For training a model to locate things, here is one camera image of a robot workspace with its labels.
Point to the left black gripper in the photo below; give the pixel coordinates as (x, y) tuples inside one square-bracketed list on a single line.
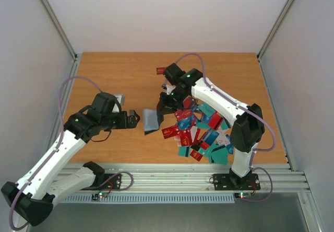
[(124, 124)]

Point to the lone red card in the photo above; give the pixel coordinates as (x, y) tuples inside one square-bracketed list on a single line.
[(160, 70)]

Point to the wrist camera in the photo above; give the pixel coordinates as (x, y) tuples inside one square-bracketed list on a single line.
[(120, 99), (168, 88)]

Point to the red card bottom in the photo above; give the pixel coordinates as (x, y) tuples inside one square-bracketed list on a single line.
[(196, 155)]

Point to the blue striped card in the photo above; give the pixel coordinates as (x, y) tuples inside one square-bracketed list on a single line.
[(208, 138)]

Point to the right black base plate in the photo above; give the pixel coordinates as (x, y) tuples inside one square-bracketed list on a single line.
[(226, 181)]

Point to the teal card bottom right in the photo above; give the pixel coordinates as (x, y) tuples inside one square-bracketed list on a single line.
[(219, 157)]

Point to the teal card bottom left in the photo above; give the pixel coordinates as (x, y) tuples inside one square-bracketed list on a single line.
[(184, 151)]

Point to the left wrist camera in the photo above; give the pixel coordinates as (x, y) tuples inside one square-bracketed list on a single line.
[(120, 99)]

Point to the black leather card holder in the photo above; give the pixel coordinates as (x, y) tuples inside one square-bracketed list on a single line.
[(150, 120)]

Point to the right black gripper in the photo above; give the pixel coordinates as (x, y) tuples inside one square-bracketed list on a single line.
[(165, 102)]

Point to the red black stripe card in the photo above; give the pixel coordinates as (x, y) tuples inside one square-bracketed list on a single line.
[(215, 121)]

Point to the grey slotted cable duct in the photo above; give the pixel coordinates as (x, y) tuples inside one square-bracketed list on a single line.
[(151, 198)]

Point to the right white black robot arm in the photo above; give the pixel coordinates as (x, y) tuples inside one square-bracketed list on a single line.
[(245, 120)]

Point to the teal card upper pile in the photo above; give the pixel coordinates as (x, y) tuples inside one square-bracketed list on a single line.
[(206, 109)]

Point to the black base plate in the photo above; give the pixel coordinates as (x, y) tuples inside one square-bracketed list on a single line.
[(226, 181), (106, 182)]

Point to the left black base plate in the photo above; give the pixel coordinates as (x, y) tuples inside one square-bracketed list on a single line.
[(106, 182)]

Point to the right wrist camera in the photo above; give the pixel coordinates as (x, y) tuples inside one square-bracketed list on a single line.
[(168, 88)]

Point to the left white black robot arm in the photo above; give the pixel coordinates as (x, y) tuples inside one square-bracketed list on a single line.
[(34, 195)]

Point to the white card centre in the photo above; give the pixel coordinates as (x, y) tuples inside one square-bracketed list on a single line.
[(194, 133)]

